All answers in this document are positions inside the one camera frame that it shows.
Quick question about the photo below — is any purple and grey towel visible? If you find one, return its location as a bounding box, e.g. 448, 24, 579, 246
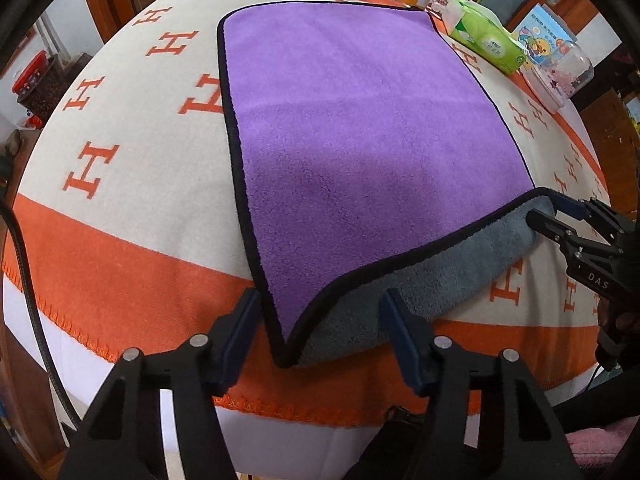
217, 1, 554, 367

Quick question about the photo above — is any pink base clear jar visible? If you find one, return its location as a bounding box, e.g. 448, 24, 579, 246
522, 41, 594, 114

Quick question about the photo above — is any blue children's book box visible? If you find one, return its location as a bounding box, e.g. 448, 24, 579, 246
512, 3, 577, 64

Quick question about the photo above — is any green tissue pack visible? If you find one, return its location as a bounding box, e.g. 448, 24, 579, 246
440, 0, 527, 76

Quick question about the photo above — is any orange and cream H blanket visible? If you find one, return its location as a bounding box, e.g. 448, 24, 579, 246
14, 0, 608, 427

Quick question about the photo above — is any red lidded container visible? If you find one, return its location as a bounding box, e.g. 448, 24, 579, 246
12, 50, 49, 96

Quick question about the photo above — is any black cable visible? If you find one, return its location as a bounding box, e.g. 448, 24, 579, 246
0, 199, 82, 430

